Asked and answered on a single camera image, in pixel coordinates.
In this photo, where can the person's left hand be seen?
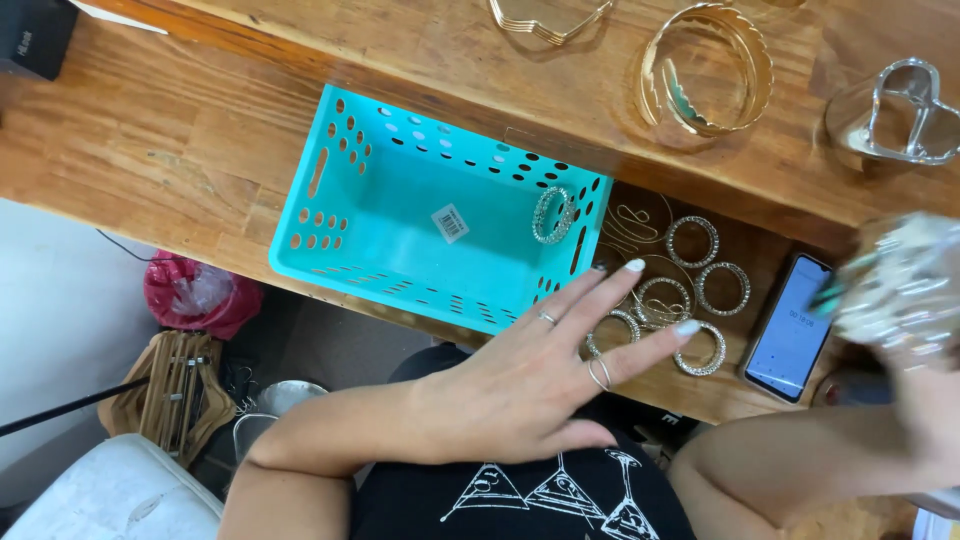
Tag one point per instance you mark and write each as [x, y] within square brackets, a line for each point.
[502, 397]

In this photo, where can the person's right hand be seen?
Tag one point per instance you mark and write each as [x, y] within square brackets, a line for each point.
[930, 412]

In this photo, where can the person's right fingers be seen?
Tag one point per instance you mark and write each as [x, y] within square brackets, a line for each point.
[832, 298]

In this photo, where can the bunch of rhinestone bangles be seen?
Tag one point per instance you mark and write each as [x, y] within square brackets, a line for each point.
[904, 289]

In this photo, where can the smartphone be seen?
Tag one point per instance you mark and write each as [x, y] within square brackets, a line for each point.
[791, 330]

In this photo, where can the rhinestone bangle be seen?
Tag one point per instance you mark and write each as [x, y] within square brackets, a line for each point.
[670, 234]
[742, 277]
[553, 215]
[716, 360]
[679, 285]
[626, 319]

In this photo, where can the black printed t-shirt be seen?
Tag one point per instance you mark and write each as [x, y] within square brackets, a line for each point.
[525, 502]

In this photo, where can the turquoise plastic basket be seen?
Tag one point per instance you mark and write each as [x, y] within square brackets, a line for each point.
[420, 247]

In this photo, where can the metal bucket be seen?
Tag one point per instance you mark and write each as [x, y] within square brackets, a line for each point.
[285, 401]

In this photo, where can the red plastic bag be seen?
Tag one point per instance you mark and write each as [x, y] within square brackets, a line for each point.
[202, 296]

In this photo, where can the bundle of wooden hangers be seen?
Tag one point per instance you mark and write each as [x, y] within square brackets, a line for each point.
[169, 397]

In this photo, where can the white cushion seat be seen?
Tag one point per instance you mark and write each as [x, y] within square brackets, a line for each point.
[112, 495]

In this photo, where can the white paper sheet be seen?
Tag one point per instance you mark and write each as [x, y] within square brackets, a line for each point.
[116, 15]

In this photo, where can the black rod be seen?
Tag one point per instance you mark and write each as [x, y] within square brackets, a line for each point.
[67, 407]

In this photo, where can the black box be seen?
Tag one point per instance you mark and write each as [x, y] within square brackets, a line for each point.
[34, 34]

